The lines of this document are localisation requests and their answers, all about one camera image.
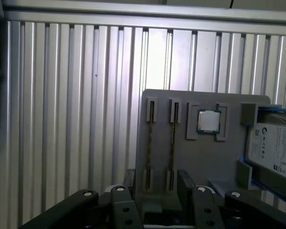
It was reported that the grey parts rack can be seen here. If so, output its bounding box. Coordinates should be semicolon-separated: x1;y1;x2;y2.
133;88;282;215

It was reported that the hard disk in blue carrier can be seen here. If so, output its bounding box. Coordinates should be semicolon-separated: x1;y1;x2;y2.
238;104;286;198

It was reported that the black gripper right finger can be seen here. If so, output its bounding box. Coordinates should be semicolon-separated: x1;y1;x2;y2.
177;168;286;229

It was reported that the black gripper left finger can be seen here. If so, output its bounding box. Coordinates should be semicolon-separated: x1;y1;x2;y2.
20;168;144;229

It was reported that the silver CPU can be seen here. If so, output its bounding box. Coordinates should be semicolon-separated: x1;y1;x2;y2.
196;109;222;135

